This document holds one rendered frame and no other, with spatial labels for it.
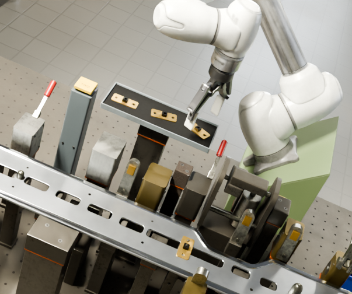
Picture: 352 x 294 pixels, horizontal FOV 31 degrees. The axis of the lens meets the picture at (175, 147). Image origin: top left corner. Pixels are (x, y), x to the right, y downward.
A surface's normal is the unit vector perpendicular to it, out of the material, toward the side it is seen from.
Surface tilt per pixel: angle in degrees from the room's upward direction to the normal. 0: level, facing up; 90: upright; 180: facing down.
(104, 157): 90
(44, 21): 0
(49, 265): 90
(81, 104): 90
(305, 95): 66
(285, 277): 0
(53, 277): 90
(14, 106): 0
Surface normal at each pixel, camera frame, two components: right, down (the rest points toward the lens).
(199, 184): 0.29, -0.73
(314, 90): 0.06, 0.19
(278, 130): 0.20, 0.44
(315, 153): -0.43, -0.80
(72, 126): -0.27, 0.56
